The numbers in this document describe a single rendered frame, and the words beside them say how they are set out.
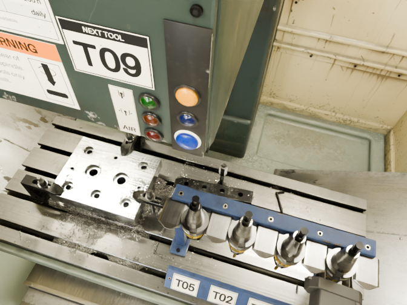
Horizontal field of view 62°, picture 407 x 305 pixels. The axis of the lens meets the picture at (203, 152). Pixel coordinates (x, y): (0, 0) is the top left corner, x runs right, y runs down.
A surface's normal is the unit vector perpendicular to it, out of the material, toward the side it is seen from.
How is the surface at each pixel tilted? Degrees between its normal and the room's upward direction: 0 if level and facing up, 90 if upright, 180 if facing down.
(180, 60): 90
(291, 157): 0
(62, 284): 8
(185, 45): 90
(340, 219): 0
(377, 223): 24
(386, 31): 90
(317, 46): 90
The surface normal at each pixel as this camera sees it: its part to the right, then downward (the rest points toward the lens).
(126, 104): -0.29, 0.78
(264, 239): 0.04, -0.57
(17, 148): 0.42, -0.42
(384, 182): -0.36, -0.62
